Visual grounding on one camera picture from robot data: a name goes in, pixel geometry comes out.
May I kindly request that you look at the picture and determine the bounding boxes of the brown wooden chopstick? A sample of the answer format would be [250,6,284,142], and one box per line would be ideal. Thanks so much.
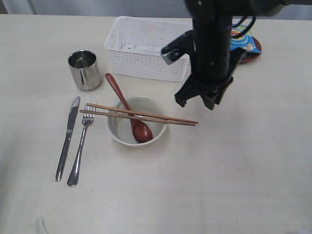
[79,110,196,126]
[87,103,198,124]

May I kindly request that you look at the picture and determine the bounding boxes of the brown round plate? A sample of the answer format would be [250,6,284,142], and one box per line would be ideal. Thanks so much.
[239,37,262,64]

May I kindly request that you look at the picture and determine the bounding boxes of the black cable loop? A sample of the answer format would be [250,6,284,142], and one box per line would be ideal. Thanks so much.
[230,16,257,39]

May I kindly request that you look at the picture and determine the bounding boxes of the brown wooden handled utensil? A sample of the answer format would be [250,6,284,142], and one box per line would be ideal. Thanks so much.
[105,73,153,143]

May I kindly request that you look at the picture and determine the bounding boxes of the white curtain backdrop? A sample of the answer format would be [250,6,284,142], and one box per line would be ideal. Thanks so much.
[3,0,190,18]

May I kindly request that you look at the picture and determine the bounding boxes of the shiny steel cup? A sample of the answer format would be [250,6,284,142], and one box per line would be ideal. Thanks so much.
[68,50,102,91]

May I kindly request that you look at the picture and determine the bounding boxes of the silver metal table knife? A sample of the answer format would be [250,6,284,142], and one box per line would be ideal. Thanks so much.
[55,96,80,181]

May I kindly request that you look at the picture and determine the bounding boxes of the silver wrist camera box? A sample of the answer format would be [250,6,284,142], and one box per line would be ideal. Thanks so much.
[160,30,195,65]

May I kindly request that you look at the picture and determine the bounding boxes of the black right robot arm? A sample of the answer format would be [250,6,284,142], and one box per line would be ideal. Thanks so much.
[161,0,312,110]

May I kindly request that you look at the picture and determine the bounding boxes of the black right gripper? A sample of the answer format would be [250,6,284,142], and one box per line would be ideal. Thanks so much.
[175,29,246,110]

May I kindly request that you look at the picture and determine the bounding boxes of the grey speckled ceramic bowl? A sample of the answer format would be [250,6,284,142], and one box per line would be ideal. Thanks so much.
[106,96,167,149]

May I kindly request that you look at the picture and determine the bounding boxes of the blue chips bag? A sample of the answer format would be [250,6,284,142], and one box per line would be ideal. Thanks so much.
[230,25,260,53]

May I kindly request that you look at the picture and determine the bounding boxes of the white perforated plastic basket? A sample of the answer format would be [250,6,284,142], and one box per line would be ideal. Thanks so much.
[104,16,191,82]

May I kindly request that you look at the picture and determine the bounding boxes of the silver metal fork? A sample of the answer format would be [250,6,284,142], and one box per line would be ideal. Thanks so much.
[67,113,95,187]

